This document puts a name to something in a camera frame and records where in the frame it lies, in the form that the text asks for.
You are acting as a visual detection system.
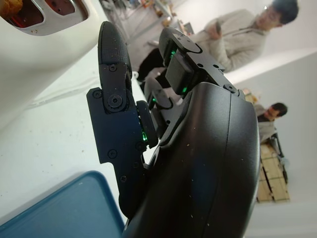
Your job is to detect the black chair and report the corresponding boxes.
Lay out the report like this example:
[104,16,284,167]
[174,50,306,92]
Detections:
[268,132,288,181]

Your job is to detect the person in white sneakers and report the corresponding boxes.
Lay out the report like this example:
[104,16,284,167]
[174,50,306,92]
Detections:
[254,102,290,150]

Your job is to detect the blue plastic tray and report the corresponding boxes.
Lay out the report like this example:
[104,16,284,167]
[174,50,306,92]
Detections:
[0,170,126,238]

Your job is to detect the wooden crate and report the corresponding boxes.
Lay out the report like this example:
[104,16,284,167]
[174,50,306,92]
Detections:
[256,142,291,203]

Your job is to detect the person in black trousers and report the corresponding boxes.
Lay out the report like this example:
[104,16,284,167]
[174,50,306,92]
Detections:
[137,0,300,82]

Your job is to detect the white two-slot toaster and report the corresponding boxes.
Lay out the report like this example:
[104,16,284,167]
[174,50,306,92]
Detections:
[0,0,110,108]

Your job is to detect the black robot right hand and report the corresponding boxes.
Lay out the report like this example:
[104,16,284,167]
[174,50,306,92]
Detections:
[86,21,261,238]

